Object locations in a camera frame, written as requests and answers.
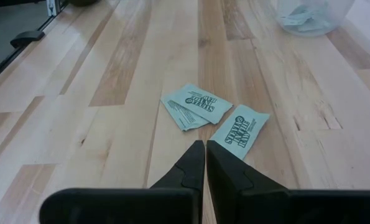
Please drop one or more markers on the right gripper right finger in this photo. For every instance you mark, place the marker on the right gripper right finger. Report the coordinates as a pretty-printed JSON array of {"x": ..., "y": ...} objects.
[{"x": 265, "y": 207}]

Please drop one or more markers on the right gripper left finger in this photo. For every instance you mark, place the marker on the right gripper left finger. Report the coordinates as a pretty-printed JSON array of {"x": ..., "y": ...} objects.
[{"x": 141, "y": 205}]

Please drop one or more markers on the green stevia packet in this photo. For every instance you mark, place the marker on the green stevia packet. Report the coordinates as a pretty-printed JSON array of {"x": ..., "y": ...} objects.
[
  {"x": 296, "y": 17},
  {"x": 180, "y": 115},
  {"x": 200, "y": 102},
  {"x": 240, "y": 130}
]

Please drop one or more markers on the clear plastic cup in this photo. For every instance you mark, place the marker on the clear plastic cup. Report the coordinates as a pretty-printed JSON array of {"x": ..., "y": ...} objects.
[{"x": 337, "y": 18}]

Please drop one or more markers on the black table clamp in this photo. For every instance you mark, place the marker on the black table clamp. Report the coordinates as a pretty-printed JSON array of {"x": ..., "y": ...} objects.
[{"x": 26, "y": 37}]

